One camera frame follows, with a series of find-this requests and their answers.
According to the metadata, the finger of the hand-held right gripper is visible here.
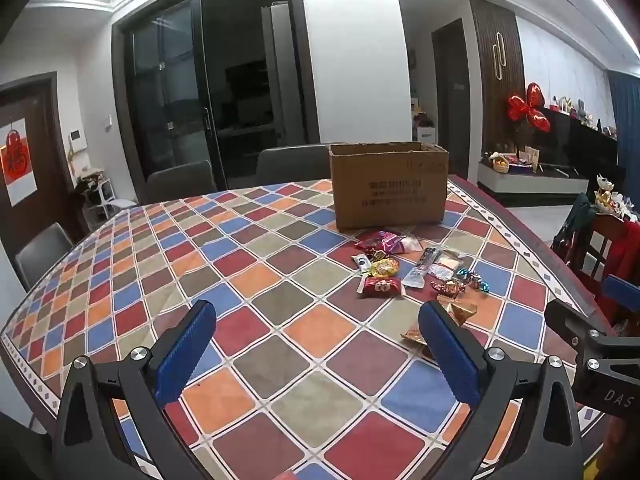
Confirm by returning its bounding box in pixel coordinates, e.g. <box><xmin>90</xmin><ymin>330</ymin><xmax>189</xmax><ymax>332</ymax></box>
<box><xmin>602</xmin><ymin>275</ymin><xmax>640</xmax><ymax>311</ymax></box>
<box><xmin>544</xmin><ymin>299</ymin><xmax>640</xmax><ymax>361</ymax></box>

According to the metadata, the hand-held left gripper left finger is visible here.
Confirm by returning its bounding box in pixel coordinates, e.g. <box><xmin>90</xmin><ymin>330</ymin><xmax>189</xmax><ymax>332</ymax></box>
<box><xmin>52</xmin><ymin>300</ymin><xmax>218</xmax><ymax>480</ymax></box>

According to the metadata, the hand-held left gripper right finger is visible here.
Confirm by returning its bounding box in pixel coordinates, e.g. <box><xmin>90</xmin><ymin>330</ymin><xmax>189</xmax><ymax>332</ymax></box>
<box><xmin>419</xmin><ymin>301</ymin><xmax>584</xmax><ymax>480</ymax></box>

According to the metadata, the gold snack packet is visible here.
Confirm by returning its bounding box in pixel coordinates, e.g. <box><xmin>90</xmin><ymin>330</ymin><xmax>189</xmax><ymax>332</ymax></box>
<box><xmin>437</xmin><ymin>294</ymin><xmax>479</xmax><ymax>324</ymax></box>

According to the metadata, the red gold foil candy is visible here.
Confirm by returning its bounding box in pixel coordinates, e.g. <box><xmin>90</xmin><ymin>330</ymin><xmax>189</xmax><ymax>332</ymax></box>
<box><xmin>430</xmin><ymin>280</ymin><xmax>467</xmax><ymax>297</ymax></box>

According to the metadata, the blue foil candy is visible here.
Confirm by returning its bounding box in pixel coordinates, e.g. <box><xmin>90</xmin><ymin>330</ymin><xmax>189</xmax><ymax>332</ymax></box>
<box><xmin>452</xmin><ymin>269</ymin><xmax>494</xmax><ymax>294</ymax></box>

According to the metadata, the long silver snack packet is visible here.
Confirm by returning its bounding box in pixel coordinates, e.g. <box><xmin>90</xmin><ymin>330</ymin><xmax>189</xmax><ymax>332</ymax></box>
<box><xmin>402</xmin><ymin>247</ymin><xmax>442</xmax><ymax>289</ymax></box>

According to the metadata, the yellow orange snack packet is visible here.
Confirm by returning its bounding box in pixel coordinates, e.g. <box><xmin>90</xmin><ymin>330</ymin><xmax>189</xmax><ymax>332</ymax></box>
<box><xmin>366</xmin><ymin>259</ymin><xmax>401</xmax><ymax>279</ymax></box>

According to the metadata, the pink striped snack packet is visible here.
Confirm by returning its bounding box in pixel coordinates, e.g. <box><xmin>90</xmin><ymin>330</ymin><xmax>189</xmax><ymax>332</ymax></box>
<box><xmin>376</xmin><ymin>231</ymin><xmax>407</xmax><ymax>254</ymax></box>

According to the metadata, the brown cardboard box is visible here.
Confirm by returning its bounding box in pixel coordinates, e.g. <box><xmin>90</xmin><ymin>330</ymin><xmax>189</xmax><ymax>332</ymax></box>
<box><xmin>327</xmin><ymin>142</ymin><xmax>450</xmax><ymax>232</ymax></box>

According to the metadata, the red garment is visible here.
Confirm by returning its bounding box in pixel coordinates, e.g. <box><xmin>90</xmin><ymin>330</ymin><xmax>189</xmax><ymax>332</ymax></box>
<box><xmin>606</xmin><ymin>221</ymin><xmax>640</xmax><ymax>323</ymax></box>

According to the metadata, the wooden chair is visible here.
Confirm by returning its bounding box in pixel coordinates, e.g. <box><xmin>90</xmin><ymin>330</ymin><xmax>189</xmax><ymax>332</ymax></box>
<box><xmin>552</xmin><ymin>192</ymin><xmax>640</xmax><ymax>313</ymax></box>

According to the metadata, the green garment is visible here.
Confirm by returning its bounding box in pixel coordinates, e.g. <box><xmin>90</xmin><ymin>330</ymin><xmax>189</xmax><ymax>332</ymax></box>
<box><xmin>552</xmin><ymin>192</ymin><xmax>597</xmax><ymax>262</ymax></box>

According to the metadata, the gold white flower ornament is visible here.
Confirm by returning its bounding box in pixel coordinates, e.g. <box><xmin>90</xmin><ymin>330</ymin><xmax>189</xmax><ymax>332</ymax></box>
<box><xmin>594</xmin><ymin>175</ymin><xmax>640</xmax><ymax>222</ymax></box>

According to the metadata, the checkered tablecloth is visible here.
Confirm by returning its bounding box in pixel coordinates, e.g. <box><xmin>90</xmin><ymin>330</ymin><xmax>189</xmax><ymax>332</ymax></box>
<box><xmin>0</xmin><ymin>174</ymin><xmax>618</xmax><ymax>480</ymax></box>

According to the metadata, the white low cabinet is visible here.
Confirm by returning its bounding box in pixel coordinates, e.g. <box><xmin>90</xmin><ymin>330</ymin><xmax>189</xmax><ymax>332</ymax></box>
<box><xmin>476</xmin><ymin>159</ymin><xmax>592</xmax><ymax>207</ymax></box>

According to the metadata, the black sideboard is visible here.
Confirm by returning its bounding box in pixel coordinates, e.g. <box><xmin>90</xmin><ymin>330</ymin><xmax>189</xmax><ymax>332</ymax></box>
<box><xmin>510</xmin><ymin>105</ymin><xmax>621</xmax><ymax>173</ymax></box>

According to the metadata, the blue curtain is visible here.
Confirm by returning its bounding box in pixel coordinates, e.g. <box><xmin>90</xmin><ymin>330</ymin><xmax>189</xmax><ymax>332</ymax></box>
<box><xmin>607</xmin><ymin>70</ymin><xmax>640</xmax><ymax>183</ymax></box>

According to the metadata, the grey dining chair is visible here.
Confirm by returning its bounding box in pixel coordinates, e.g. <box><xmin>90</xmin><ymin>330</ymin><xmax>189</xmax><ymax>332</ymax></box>
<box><xmin>145</xmin><ymin>160</ymin><xmax>219</xmax><ymax>206</ymax></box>
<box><xmin>14</xmin><ymin>222</ymin><xmax>76</xmax><ymax>292</ymax></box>
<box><xmin>256</xmin><ymin>144</ymin><xmax>332</xmax><ymax>187</ymax></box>

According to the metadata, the white shelf unit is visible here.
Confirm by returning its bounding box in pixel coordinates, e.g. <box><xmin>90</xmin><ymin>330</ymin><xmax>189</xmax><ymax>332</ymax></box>
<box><xmin>74</xmin><ymin>167</ymin><xmax>138</xmax><ymax>228</ymax></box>

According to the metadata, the red bow balloon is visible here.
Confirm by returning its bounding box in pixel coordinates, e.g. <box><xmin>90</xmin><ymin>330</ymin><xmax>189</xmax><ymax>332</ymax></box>
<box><xmin>507</xmin><ymin>82</ymin><xmax>552</xmax><ymax>134</ymax></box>

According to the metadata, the dark wooden door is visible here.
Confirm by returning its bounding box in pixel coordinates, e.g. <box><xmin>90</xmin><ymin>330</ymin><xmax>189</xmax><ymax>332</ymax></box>
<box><xmin>0</xmin><ymin>71</ymin><xmax>76</xmax><ymax>261</ymax></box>

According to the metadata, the dark wooden cabinet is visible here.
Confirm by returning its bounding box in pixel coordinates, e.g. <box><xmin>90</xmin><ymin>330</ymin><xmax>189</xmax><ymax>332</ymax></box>
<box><xmin>469</xmin><ymin>0</ymin><xmax>527</xmax><ymax>163</ymax></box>

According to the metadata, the sliding glass door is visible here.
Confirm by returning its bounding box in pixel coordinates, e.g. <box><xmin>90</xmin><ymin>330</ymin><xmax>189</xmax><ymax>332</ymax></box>
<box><xmin>111</xmin><ymin>0</ymin><xmax>321</xmax><ymax>193</ymax></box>

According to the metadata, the red door poster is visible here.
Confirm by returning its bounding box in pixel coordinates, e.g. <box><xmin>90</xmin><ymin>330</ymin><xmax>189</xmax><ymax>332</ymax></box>
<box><xmin>0</xmin><ymin>119</ymin><xmax>39</xmax><ymax>207</ymax></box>

